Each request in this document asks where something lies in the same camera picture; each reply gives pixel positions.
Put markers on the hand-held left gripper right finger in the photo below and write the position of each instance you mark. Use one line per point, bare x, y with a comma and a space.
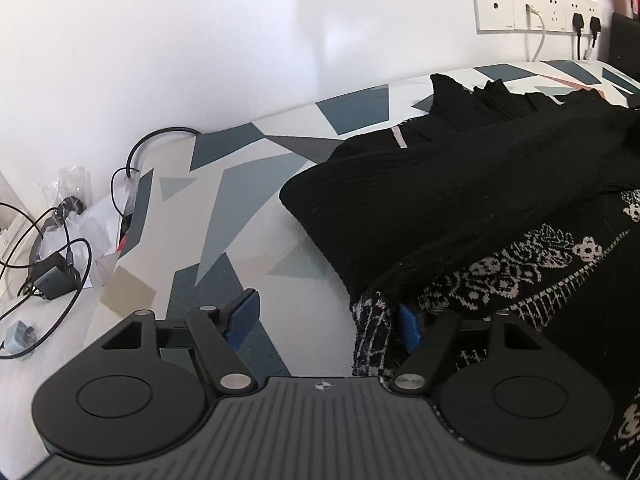
407, 330

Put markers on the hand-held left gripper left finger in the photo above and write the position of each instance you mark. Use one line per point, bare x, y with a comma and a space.
245, 312

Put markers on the black white patterned knit sweater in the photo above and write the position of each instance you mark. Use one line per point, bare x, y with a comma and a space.
450, 195

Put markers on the geometric printed tablecloth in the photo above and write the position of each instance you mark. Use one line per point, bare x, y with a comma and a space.
240, 200

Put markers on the clear plastic wrappers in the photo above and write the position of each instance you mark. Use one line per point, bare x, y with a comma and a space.
97, 225

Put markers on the white flat board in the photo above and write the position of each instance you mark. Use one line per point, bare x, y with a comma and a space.
50, 390

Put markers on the small grey-blue adapter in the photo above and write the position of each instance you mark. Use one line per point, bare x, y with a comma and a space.
19, 337

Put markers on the black textured cabinet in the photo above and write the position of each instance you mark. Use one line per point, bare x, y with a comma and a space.
625, 45

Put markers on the white wall socket panel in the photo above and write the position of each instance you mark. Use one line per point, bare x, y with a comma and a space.
500, 7

